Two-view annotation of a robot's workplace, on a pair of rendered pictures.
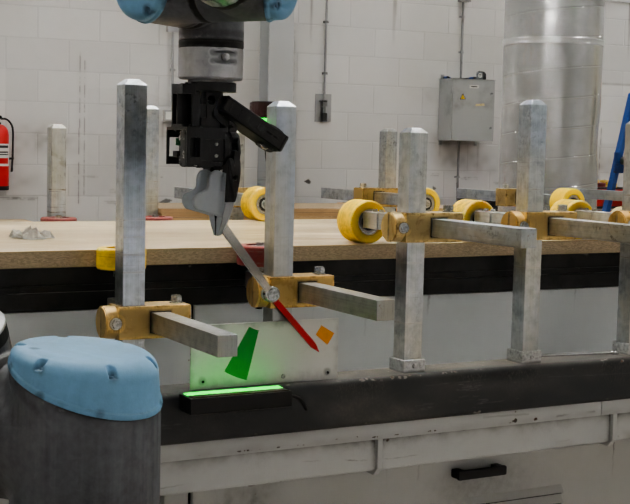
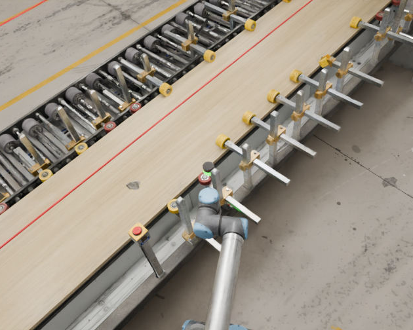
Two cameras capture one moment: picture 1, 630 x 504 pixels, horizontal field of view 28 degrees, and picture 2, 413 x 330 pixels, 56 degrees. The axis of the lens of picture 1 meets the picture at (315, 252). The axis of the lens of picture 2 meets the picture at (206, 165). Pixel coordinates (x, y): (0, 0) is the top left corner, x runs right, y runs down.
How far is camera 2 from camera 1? 1.92 m
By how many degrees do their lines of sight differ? 49
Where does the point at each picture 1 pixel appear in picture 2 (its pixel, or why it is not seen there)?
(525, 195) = (273, 134)
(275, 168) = (216, 185)
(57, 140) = (94, 95)
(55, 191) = (99, 109)
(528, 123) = (274, 120)
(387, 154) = (190, 30)
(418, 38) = not seen: outside the picture
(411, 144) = (246, 152)
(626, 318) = (295, 135)
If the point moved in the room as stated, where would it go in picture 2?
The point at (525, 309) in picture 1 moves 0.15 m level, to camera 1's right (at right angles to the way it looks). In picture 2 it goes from (273, 155) to (295, 148)
